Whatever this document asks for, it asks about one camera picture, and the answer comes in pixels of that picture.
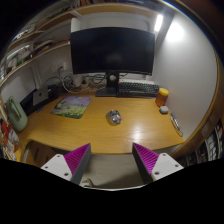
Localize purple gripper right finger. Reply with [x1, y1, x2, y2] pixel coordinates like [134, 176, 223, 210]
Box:
[132, 143, 183, 184]

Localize glasses at desk edge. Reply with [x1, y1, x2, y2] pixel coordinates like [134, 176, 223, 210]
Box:
[170, 113, 183, 137]

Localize black mechanical keyboard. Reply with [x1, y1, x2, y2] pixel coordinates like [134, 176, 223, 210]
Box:
[117, 82, 159, 98]

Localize tangled cables behind monitor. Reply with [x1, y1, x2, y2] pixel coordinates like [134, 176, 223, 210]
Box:
[44, 71, 108, 94]

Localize wooden wall shelves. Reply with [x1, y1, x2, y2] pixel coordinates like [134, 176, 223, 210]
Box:
[0, 0, 160, 84]

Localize green bag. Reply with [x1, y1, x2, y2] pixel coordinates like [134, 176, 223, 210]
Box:
[5, 96, 28, 132]

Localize black computer monitor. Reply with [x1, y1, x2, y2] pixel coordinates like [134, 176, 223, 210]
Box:
[70, 27, 155, 75]

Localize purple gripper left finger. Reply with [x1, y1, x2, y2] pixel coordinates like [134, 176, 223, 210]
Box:
[42, 143, 91, 185]

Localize white ceiling light bar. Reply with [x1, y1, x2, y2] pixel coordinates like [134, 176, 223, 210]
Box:
[154, 14, 163, 32]

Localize orange plastic jar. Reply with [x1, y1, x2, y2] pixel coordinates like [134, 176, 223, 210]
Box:
[155, 88, 169, 106]

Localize silver mini desktop computer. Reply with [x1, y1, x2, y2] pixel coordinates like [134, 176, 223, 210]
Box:
[33, 87, 48, 106]

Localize small grey earbuds case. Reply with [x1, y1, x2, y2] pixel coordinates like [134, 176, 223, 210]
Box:
[159, 106, 169, 114]

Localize black monitor stand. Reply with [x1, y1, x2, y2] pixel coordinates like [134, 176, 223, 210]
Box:
[96, 72, 119, 97]

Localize floral painting mouse pad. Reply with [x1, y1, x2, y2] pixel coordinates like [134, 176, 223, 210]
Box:
[51, 96, 91, 119]

